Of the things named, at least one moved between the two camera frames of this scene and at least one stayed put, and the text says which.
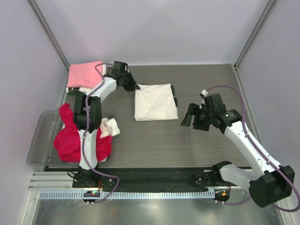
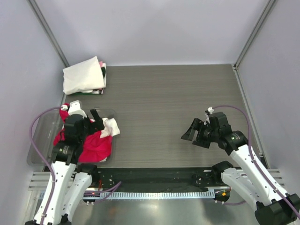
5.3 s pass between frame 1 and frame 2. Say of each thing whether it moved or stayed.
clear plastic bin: stayed
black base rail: stayed
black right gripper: moved
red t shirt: stayed
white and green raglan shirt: moved
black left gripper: moved
